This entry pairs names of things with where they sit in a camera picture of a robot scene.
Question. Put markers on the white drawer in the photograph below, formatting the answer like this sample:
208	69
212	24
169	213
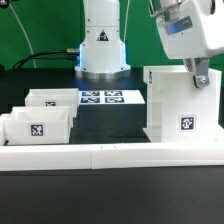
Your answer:
54	97
38	125

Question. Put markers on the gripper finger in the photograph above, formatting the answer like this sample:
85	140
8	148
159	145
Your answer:
200	68

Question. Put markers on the white front fence wall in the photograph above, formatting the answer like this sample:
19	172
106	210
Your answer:
110	156

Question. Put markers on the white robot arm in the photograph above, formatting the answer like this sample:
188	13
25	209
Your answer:
102	53

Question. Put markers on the white drawer cabinet box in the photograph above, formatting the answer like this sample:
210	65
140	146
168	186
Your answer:
177	110

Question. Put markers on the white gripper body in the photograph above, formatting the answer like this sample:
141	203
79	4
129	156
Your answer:
189	28

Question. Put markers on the fiducial marker sheet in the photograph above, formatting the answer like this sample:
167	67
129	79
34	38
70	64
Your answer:
110	97

